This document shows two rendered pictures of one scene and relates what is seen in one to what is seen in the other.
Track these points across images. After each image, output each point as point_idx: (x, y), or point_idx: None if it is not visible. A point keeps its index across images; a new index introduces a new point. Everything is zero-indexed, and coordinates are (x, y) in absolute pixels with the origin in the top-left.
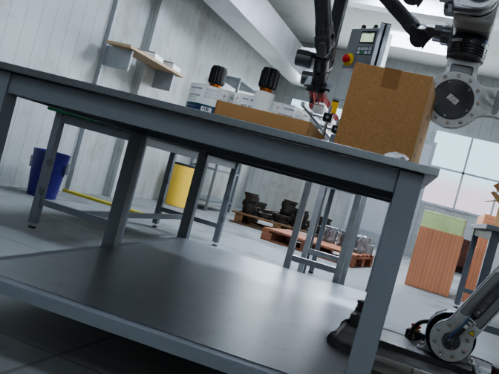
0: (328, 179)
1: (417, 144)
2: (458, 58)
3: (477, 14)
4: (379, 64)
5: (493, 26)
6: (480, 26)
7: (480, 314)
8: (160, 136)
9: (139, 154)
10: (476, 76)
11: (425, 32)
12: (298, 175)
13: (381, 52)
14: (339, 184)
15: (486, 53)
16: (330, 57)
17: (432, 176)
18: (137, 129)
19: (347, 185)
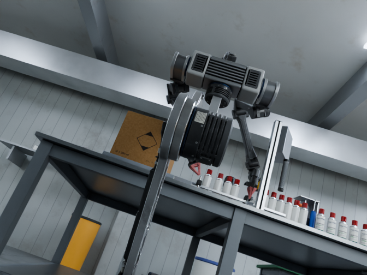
0: (219, 223)
1: (127, 147)
2: (210, 102)
3: (182, 73)
4: (270, 145)
5: (195, 72)
6: (191, 77)
7: (124, 252)
8: (196, 233)
9: (193, 247)
10: (210, 103)
11: (250, 107)
12: (213, 228)
13: (271, 137)
14: (220, 223)
15: (217, 88)
16: (247, 155)
17: (39, 136)
18: (189, 232)
19: (222, 223)
